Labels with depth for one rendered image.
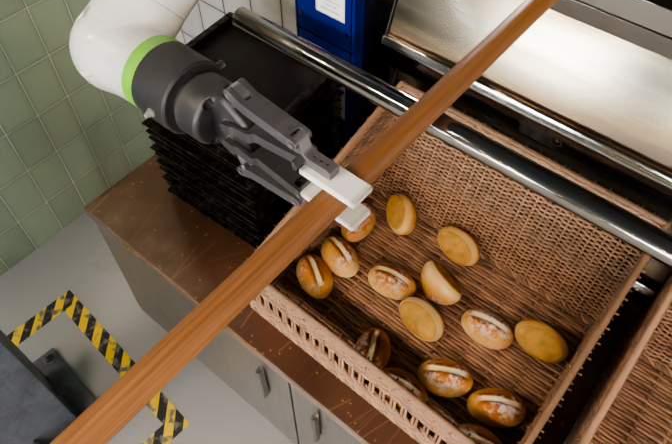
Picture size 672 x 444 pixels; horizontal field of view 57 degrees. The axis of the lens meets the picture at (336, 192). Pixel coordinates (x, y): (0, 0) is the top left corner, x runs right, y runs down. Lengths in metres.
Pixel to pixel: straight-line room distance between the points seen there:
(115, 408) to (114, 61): 0.39
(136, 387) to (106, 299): 1.51
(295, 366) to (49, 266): 1.16
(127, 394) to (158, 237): 0.88
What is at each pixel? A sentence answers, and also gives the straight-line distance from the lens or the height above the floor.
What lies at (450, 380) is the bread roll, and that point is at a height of 0.64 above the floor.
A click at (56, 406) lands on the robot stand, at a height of 0.18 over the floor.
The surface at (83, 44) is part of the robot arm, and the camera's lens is 0.78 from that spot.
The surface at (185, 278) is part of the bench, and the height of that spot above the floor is 0.58.
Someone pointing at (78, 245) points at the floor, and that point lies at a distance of 2.18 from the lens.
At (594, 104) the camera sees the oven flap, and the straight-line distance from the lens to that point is 1.08.
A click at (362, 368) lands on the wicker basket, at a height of 0.70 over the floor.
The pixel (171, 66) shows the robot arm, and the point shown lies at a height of 1.24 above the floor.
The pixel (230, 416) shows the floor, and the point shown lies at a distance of 1.79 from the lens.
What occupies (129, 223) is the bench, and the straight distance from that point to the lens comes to 1.42.
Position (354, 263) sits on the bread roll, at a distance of 1.23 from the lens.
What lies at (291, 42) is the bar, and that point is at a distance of 0.82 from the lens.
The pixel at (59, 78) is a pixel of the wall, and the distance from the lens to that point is 1.92.
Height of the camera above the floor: 1.68
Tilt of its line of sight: 52 degrees down
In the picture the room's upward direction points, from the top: straight up
